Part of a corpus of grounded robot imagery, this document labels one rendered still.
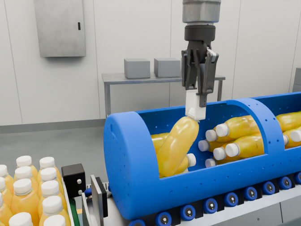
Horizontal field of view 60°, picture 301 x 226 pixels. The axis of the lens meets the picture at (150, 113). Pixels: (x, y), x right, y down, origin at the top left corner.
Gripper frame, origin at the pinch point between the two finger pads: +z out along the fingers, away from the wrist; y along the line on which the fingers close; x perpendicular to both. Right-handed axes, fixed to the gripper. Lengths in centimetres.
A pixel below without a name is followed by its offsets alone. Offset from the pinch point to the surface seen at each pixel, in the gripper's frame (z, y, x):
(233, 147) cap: 14.2, -1.0, -13.4
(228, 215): 33.2, -6.1, -9.5
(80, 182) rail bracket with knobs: 28.2, 20.6, 28.6
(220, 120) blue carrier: 13.1, 18.7, -24.1
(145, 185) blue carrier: 14.9, -8.6, 18.0
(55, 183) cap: 16.5, 3.2, 36.7
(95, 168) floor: 126, 208, -11
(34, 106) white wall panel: 85, 357, 45
